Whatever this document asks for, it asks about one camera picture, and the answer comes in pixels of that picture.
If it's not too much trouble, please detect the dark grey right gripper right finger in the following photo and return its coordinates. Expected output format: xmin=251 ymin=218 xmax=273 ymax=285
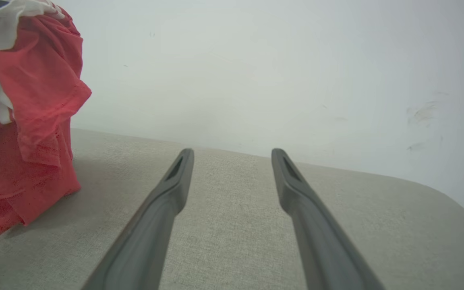
xmin=271 ymin=148 xmax=385 ymax=290

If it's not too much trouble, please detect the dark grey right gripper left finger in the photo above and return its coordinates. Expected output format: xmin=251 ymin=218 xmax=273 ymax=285
xmin=81 ymin=148 xmax=195 ymax=290

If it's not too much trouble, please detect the red and white basketball jersey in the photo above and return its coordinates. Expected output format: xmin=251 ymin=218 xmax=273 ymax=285
xmin=0 ymin=0 xmax=92 ymax=238

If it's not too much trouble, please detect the grey fabric sofa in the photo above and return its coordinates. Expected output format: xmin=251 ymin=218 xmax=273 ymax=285
xmin=0 ymin=128 xmax=464 ymax=290

